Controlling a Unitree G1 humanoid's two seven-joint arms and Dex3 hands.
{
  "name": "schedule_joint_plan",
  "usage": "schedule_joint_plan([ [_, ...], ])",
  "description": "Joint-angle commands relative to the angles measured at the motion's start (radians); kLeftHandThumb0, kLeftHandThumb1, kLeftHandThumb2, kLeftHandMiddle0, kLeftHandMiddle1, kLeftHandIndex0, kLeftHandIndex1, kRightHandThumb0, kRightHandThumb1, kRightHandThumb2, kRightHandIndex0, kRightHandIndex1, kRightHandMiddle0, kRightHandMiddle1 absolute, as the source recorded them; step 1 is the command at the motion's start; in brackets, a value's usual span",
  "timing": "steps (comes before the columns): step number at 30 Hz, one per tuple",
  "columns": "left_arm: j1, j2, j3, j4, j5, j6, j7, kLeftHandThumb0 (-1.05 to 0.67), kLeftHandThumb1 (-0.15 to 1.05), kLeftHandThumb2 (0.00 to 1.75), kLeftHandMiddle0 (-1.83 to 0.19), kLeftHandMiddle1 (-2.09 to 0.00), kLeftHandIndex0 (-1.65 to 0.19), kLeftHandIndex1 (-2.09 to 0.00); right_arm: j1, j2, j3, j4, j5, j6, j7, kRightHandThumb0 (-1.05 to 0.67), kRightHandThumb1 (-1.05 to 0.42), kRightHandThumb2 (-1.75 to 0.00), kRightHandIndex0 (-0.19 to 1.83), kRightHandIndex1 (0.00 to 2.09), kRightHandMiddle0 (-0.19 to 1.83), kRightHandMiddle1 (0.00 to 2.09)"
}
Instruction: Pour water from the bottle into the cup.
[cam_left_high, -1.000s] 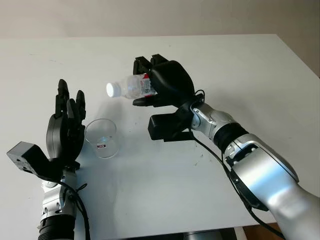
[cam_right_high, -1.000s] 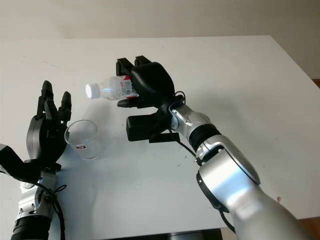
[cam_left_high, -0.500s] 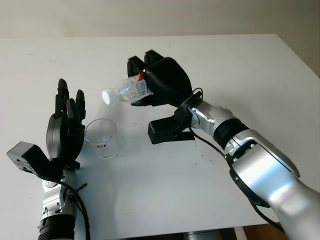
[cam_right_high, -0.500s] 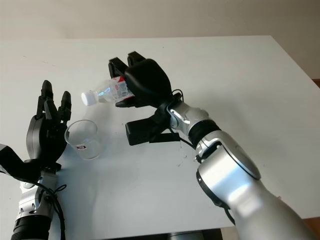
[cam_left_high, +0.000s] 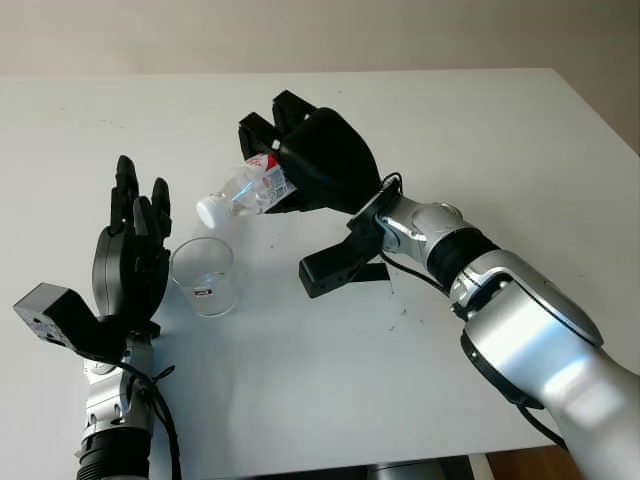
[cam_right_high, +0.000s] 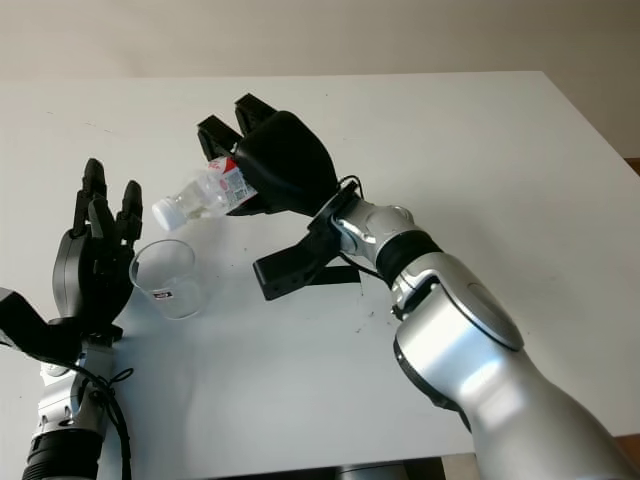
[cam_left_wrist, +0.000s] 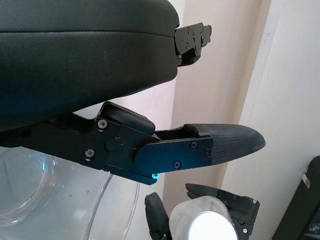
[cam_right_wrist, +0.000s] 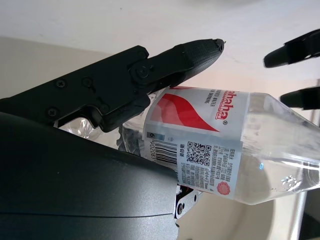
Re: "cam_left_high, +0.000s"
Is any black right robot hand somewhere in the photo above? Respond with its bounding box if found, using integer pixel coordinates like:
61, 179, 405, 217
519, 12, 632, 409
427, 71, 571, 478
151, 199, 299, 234
237, 89, 385, 216

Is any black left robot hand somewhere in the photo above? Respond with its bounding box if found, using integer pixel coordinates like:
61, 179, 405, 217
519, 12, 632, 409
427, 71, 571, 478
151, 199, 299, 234
92, 155, 174, 337

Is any clear water bottle red label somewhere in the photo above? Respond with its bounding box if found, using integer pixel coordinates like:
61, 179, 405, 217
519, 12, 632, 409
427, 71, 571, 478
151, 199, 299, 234
195, 153, 299, 230

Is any clear plastic cup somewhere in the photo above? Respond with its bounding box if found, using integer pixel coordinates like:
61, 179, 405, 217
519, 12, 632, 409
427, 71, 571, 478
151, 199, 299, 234
171, 237, 236, 318

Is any black tape strip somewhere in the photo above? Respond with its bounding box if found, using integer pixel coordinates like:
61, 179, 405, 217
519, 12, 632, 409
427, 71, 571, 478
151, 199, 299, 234
349, 261, 391, 282

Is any dark grey robot torso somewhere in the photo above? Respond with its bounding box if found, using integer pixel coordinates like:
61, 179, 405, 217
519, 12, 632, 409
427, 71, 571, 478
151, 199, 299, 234
368, 454, 472, 480

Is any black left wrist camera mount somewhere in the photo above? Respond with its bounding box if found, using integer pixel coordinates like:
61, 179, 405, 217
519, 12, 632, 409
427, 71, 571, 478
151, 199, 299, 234
13, 282, 127, 365

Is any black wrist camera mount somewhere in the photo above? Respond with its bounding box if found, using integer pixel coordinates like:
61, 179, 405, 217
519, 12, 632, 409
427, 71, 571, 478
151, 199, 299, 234
13, 282, 127, 365
298, 185, 402, 300

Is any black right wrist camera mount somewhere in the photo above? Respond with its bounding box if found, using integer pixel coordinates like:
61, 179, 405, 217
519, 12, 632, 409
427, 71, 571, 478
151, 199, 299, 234
298, 185, 402, 300

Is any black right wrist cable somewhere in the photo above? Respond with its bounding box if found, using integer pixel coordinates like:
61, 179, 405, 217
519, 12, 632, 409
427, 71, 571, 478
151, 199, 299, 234
378, 172, 570, 452

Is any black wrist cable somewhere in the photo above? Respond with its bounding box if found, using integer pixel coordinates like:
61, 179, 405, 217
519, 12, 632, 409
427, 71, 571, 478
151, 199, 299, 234
378, 172, 570, 452
118, 360, 183, 480

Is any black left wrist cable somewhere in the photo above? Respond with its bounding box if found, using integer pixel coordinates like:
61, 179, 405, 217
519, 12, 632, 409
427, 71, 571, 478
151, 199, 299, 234
118, 360, 183, 480

